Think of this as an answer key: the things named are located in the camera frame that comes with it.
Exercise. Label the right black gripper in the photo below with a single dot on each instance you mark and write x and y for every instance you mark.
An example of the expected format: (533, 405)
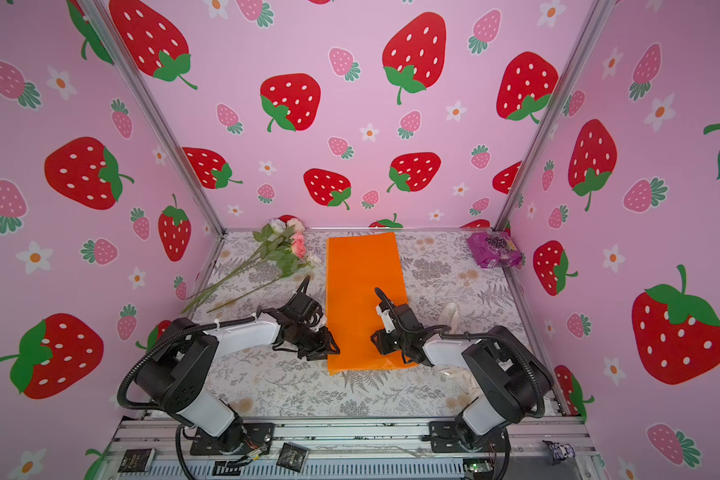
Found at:
(380, 341)

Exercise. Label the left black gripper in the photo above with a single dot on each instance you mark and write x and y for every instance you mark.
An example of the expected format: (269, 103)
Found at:
(325, 347)

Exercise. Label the orange wrapping paper sheet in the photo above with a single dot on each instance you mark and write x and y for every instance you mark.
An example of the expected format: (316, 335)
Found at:
(355, 267)

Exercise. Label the light pink fake rose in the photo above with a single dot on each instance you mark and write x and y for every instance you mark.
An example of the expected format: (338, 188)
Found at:
(287, 258)

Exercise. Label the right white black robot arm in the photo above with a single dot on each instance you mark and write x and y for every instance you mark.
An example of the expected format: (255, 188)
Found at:
(513, 382)

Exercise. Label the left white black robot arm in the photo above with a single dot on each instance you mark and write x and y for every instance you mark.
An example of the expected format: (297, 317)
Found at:
(171, 375)

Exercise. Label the white ribbon strip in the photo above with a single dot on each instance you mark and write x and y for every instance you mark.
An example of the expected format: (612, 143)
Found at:
(469, 385)

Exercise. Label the black tag middle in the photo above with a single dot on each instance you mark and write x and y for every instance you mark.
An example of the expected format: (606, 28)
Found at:
(292, 457)

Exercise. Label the black tag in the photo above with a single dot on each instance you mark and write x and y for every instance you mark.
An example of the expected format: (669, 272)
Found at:
(136, 461)
(292, 457)

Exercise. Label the white rose at back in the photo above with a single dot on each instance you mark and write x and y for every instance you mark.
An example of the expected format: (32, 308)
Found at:
(275, 225)

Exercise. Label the purple snack packet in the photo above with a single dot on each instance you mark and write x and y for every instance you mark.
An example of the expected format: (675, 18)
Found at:
(494, 250)

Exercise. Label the black tag left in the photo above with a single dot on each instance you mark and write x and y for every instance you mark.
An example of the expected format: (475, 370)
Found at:
(136, 461)

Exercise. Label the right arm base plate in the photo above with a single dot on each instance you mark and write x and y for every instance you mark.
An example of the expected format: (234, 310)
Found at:
(453, 436)

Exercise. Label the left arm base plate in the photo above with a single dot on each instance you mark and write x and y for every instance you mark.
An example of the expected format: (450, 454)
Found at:
(248, 438)

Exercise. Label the aluminium front rail frame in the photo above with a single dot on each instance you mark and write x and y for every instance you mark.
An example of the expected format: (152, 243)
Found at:
(363, 448)

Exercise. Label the right aluminium corner post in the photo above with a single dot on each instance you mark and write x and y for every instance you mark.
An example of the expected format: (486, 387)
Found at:
(591, 31)

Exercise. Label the aluminium corner post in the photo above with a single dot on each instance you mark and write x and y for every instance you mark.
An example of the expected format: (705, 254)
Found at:
(97, 12)
(591, 31)

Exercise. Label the left aluminium corner post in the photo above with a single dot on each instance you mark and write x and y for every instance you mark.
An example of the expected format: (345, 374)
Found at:
(97, 12)

